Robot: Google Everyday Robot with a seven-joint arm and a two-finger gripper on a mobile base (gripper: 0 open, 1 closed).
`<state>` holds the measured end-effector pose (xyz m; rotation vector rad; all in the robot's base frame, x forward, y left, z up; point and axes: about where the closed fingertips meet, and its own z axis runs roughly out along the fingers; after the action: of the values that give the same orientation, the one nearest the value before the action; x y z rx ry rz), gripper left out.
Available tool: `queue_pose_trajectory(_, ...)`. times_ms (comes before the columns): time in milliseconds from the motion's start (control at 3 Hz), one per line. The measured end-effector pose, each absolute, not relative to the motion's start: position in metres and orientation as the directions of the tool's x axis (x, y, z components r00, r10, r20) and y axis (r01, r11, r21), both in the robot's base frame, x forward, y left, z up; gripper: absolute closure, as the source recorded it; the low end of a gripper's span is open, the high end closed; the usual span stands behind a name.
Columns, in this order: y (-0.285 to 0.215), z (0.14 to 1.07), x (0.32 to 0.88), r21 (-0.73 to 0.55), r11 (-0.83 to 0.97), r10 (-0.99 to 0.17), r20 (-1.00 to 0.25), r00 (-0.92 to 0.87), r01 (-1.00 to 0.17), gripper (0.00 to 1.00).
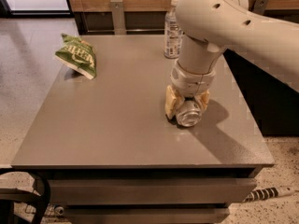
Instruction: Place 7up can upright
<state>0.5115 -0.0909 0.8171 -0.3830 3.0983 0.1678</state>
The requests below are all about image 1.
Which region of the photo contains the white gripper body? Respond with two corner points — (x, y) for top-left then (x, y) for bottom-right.
(170, 60), (216, 98)

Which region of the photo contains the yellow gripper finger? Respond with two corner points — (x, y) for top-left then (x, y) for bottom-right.
(195, 91), (210, 111)
(164, 85), (185, 119)

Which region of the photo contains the silver green 7up can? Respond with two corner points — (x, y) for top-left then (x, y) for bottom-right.
(176, 100), (203, 127)

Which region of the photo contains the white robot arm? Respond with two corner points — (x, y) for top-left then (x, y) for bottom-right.
(164, 0), (299, 127)

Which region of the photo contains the clear plastic water bottle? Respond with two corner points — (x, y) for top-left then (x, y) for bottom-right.
(164, 0), (183, 59)

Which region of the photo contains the dark cabinet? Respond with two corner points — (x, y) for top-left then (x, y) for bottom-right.
(224, 49), (299, 136)

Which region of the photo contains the grey table with drawers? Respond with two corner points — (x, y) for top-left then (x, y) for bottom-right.
(12, 35), (274, 224)

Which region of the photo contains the green chip bag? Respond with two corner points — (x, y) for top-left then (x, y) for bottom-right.
(55, 34), (96, 79)

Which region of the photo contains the black chair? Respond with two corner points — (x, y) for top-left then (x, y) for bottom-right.
(0, 174), (50, 224)

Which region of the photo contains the right metal bracket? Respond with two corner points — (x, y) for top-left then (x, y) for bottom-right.
(252, 0), (269, 15)

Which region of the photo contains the metal bracket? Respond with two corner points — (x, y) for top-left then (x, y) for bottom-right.
(252, 0), (269, 15)
(110, 0), (127, 35)

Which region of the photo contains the left metal bracket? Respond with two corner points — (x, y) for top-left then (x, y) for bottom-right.
(110, 0), (127, 35)

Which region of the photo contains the striped black white cable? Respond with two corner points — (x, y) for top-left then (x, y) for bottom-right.
(242, 185), (296, 203)

